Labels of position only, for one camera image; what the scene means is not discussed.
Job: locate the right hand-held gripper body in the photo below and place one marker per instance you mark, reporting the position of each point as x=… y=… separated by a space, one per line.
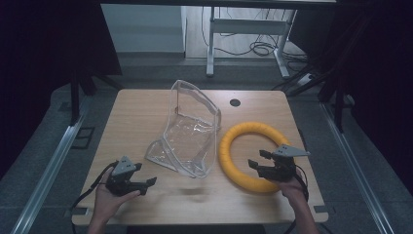
x=281 y=165

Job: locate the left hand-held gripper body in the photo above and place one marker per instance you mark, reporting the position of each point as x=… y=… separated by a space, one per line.
x=122 y=175

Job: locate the clear plastic bag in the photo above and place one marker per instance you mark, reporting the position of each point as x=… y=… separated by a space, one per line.
x=190 y=136

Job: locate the person's right hand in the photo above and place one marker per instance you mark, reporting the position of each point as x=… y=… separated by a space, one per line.
x=292 y=190

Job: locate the person's left hand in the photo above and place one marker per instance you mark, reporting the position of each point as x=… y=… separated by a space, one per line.
x=107 y=203

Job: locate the black round table grommet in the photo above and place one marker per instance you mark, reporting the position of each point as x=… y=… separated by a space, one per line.
x=234 y=102

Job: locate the white power strip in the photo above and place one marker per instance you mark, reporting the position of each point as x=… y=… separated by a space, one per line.
x=306 y=78

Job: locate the black metal stand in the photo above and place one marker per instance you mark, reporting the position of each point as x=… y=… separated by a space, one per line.
x=337 y=97
x=75 y=97

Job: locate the dark curtain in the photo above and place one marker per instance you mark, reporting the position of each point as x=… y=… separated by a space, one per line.
x=39 y=65
x=383 y=81

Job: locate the aluminium floor rail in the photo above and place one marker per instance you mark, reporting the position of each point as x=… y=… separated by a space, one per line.
x=48 y=175
x=357 y=169

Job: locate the white metal desk frame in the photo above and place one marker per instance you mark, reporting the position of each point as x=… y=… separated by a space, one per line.
x=246 y=26

